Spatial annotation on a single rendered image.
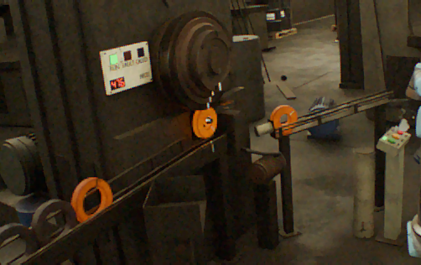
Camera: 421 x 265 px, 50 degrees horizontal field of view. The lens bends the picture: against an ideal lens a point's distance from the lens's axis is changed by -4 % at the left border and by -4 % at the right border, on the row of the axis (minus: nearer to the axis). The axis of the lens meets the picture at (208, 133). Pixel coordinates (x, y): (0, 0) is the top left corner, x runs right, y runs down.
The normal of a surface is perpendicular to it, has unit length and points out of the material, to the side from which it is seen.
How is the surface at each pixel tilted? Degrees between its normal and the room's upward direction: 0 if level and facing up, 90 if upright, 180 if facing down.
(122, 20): 90
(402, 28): 90
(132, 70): 90
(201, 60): 90
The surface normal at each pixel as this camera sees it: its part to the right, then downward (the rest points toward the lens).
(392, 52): -0.78, 0.26
